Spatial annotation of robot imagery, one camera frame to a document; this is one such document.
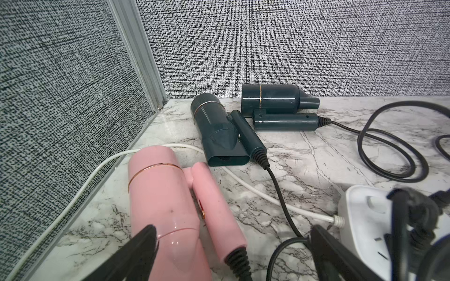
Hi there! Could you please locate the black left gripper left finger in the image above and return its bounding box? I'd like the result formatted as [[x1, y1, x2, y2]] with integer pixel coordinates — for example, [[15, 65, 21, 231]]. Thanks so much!
[[84, 225, 158, 281]]

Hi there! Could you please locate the black cable of left dryer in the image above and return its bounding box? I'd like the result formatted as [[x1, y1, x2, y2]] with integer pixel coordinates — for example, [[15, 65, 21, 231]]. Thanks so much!
[[263, 164, 305, 240]]

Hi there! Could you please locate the dark green hair dryer back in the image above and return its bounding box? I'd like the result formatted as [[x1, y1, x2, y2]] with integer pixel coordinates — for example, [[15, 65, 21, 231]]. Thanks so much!
[[241, 84, 332, 132]]

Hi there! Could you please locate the dark green hair dryer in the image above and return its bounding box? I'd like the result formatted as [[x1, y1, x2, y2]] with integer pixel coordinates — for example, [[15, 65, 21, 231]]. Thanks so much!
[[241, 84, 332, 132], [191, 93, 270, 169]]

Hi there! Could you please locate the pink hair dryer left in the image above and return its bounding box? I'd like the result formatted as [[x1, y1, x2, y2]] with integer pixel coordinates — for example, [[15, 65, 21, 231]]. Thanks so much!
[[128, 146, 251, 281]]

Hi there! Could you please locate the dark green hair dryer left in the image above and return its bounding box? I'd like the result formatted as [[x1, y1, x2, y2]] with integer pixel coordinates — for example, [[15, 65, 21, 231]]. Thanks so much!
[[191, 93, 270, 169]]

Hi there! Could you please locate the left white power strip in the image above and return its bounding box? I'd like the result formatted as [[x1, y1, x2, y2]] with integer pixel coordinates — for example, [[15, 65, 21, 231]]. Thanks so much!
[[338, 185, 450, 281]]

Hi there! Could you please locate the black cable with plug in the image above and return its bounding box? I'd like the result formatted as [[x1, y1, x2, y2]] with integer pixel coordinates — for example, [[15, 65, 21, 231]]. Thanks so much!
[[265, 187, 450, 281]]

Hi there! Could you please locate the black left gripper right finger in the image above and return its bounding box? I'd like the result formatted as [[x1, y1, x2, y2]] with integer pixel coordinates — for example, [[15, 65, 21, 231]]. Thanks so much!
[[310, 225, 381, 281]]

